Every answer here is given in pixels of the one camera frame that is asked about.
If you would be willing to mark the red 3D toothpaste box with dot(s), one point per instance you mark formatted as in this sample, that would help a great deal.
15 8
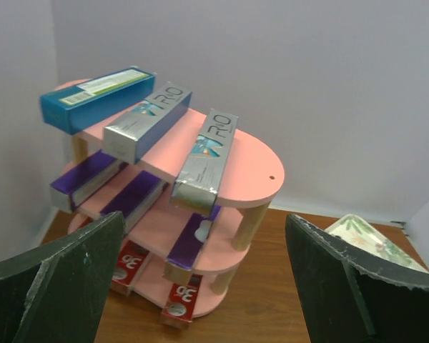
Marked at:
179 308

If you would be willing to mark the blue green toothpaste box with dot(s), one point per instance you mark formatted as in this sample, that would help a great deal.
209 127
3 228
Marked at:
74 108

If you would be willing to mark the pink three tier shelf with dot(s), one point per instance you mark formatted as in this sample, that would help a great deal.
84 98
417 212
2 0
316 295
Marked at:
252 177

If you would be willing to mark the purple toothpaste box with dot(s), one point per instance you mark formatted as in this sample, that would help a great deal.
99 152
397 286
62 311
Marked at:
136 199
78 184

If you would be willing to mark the red silver toothpaste box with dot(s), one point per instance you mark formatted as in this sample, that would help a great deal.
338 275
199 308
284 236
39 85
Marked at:
131 263

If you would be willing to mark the shiny blue toothpaste box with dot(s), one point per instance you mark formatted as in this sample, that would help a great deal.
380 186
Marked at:
130 136

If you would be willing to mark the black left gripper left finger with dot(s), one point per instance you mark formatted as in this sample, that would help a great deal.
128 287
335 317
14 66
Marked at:
57 292

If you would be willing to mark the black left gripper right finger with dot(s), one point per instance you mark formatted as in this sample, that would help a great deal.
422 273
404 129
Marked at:
350 295

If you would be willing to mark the silver R&O sensitive toothpaste box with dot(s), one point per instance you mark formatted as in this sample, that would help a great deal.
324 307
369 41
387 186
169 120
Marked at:
180 261

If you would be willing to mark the floral leaf print tray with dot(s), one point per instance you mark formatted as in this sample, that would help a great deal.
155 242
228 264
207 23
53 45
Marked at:
357 232

